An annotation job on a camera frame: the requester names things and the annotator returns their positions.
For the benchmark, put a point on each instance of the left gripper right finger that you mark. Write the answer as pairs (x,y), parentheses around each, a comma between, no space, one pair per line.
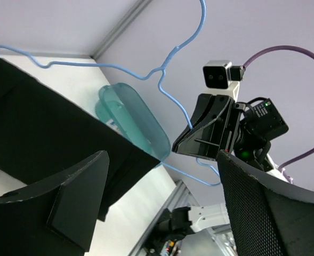
(268,216)

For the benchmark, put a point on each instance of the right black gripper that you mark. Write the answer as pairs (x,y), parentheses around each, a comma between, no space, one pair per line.
(216,123)

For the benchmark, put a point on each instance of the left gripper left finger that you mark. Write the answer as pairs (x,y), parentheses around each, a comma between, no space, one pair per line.
(56,214)

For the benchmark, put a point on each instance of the light blue wire hanger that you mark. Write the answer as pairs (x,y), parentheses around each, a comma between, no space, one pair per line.
(161,68)

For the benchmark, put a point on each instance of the black trousers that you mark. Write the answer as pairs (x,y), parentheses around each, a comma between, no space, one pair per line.
(43,133)

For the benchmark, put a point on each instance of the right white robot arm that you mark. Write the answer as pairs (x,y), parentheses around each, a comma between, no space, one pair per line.
(259,124)

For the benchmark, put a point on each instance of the teal plastic basin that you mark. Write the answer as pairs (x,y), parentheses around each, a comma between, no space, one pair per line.
(123,110)

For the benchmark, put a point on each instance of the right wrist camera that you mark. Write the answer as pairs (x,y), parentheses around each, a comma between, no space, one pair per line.
(219,74)

